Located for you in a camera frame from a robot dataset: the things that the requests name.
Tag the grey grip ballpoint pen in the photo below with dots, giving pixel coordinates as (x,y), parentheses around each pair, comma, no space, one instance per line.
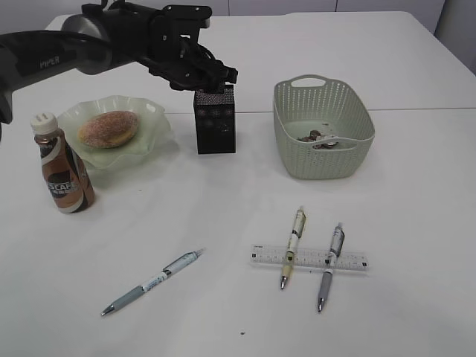
(332,256)

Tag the cream grip ballpoint pen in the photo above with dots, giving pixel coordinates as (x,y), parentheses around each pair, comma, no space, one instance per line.
(292,246)

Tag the brown grey paper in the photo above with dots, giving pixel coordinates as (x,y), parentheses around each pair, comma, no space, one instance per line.
(308,137)

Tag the pale green wavy plate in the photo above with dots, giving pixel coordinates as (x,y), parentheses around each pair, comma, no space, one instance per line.
(153,128)

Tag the paper with pink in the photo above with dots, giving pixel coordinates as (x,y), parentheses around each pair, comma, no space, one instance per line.
(322,141)

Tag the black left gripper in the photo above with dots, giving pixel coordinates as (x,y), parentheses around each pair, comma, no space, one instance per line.
(187,65)

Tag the brown Nescafe coffee bottle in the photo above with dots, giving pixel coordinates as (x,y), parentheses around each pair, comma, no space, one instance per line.
(63,170)

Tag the blue grey ballpoint pen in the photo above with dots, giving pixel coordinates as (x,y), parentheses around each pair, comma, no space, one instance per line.
(168,271)

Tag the black mesh pen holder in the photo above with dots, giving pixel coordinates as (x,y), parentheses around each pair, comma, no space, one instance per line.
(215,121)

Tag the clear plastic ruler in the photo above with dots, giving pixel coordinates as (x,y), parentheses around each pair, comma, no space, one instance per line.
(306,258)

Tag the sugared bread bun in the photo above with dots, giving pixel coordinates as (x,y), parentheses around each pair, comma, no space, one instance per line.
(109,130)

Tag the pale green plastic basket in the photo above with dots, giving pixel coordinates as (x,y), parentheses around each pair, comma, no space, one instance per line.
(330,106)

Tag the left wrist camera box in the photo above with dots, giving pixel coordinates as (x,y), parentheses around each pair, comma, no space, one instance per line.
(189,19)

